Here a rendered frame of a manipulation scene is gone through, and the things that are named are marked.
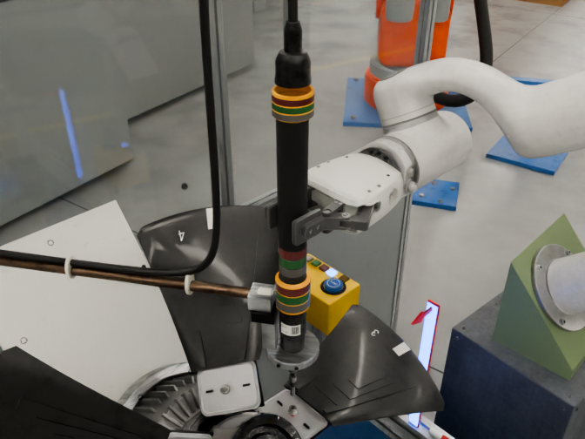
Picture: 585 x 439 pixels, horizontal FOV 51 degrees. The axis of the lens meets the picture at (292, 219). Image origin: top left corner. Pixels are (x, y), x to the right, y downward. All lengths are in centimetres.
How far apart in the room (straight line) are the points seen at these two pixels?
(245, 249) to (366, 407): 30
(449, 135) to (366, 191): 18
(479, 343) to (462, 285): 168
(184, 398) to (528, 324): 76
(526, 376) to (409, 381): 43
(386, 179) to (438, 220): 283
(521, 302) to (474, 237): 212
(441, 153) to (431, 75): 11
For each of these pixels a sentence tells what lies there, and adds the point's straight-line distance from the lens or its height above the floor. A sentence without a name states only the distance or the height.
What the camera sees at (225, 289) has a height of 141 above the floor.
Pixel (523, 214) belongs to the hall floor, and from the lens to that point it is 377.
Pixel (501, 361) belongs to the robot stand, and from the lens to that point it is 143.
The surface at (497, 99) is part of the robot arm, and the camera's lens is 78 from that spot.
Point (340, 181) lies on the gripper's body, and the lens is 73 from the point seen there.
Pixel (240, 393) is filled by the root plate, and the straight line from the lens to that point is 87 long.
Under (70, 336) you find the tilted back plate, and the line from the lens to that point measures 103.
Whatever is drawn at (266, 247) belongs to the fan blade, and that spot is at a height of 139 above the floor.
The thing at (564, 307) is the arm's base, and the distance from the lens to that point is 140.
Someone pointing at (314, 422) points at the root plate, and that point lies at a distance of 92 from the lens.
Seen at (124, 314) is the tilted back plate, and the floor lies 122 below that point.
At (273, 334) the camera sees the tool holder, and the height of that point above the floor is 136.
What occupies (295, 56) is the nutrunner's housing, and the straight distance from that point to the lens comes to 60.
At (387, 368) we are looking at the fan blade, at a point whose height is 117.
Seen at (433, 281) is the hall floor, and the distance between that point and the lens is 311.
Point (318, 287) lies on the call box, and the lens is 131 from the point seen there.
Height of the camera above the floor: 191
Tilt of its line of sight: 33 degrees down
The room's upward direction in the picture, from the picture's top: straight up
